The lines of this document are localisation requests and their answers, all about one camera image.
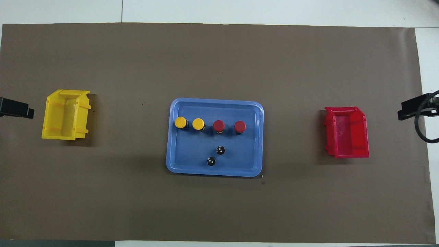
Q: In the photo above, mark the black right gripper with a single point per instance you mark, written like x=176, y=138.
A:
x=435, y=101

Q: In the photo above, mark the yellow push button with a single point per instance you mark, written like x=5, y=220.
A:
x=180, y=122
x=198, y=124

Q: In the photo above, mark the red push button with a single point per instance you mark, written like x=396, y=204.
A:
x=218, y=126
x=240, y=126

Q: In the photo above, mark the yellow plastic bin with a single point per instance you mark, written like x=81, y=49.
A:
x=63, y=116

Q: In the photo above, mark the red plastic bin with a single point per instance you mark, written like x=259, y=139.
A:
x=346, y=133

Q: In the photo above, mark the blue plastic tray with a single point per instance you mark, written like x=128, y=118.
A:
x=192, y=164

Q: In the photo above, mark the black cylindrical knob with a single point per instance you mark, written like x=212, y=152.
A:
x=211, y=161
x=220, y=150

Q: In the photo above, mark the brown paper table mat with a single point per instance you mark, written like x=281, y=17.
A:
x=205, y=61

